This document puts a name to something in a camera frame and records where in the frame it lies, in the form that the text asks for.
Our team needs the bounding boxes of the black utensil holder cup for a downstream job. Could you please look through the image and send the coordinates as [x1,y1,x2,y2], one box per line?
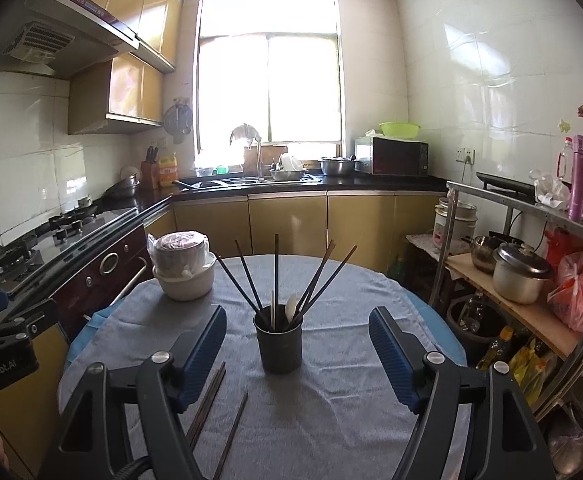
[253,304,302,375]

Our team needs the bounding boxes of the white ceramic spoon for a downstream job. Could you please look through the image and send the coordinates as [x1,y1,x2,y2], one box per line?
[285,292,300,325]

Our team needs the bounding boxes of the dark brown chopstick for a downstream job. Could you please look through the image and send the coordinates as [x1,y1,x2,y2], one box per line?
[291,245,357,327]

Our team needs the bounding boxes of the brown wooden chopstick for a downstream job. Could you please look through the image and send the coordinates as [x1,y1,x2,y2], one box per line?
[288,240,336,327]

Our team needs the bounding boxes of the dark wooden chopstick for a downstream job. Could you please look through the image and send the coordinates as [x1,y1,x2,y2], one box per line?
[270,233,279,332]

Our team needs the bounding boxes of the kitchen faucet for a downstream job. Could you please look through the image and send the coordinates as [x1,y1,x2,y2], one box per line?
[255,134,264,182]

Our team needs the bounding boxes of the black gas stove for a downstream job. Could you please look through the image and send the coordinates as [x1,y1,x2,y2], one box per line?
[0,205,106,299]

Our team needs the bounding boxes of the grey tablecloth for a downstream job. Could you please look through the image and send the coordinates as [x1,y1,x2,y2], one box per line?
[58,253,473,480]

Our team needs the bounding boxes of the plastic wrapped bowl stack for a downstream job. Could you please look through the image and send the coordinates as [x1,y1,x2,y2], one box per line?
[147,231,215,280]

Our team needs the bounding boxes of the dark red oven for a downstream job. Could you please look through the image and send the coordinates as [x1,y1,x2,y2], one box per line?
[52,226,151,342]

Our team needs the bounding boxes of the yellow lower cabinets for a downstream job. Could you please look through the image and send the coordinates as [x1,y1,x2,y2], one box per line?
[145,191,442,273]

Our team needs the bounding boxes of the steel pressure cooker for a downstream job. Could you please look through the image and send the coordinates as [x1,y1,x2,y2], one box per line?
[493,243,553,304]

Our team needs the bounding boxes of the white rice cooker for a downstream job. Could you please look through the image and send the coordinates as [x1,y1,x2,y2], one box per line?
[433,197,478,255]

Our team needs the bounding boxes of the steel wok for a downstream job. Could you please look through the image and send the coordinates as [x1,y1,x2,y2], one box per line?
[102,174,139,200]

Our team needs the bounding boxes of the red plastic bag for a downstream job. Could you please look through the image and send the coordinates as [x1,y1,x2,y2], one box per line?
[544,228,583,333]

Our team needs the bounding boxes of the yellow oil bottle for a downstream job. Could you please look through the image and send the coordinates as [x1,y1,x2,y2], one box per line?
[158,154,178,188]

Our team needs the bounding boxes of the wooden knife block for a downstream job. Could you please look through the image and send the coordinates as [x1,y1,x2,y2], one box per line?
[140,145,160,190]

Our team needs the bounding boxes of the black microwave oven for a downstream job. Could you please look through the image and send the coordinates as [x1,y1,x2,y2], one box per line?
[353,136,429,178]

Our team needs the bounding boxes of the steel mixing bowl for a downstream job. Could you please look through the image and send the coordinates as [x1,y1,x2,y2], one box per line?
[320,157,355,178]

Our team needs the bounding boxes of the green plastic basin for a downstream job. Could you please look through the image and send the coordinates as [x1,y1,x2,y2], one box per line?
[379,122,421,140]

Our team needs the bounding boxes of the yellow upper cabinet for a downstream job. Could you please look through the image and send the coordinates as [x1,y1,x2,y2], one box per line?
[67,0,183,134]

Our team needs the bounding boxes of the purple thermos bottle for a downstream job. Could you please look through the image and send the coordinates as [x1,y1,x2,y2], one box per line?
[568,134,583,223]

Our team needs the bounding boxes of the range hood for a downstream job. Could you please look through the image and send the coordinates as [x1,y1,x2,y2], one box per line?
[0,0,139,79]

